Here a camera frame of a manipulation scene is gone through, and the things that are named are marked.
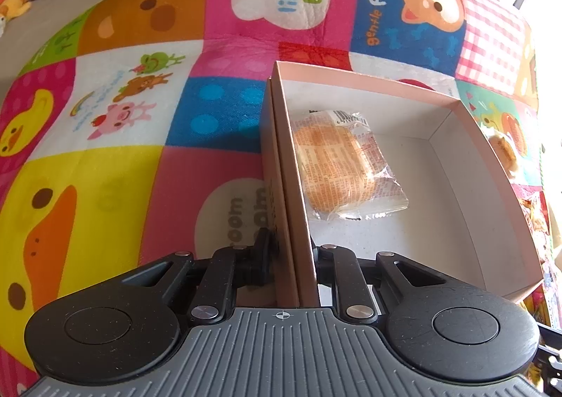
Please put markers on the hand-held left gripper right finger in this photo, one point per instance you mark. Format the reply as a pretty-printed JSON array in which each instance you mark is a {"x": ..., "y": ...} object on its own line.
[{"x": 334, "y": 262}]

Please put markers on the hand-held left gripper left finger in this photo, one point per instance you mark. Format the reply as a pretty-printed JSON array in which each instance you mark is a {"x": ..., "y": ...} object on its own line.
[{"x": 261, "y": 257}]

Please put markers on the orange bun packet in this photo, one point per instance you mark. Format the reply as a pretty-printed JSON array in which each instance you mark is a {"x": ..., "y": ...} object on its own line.
[{"x": 336, "y": 164}]

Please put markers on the pink cardboard box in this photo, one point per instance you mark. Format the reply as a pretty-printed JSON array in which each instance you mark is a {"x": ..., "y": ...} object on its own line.
[{"x": 439, "y": 212}]

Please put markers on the colourful cartoon play mat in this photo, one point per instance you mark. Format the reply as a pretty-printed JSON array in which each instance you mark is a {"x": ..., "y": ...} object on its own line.
[{"x": 131, "y": 151}]

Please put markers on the orange plush toy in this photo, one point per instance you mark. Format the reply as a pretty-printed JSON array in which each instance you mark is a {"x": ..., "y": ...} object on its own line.
[{"x": 13, "y": 2}]

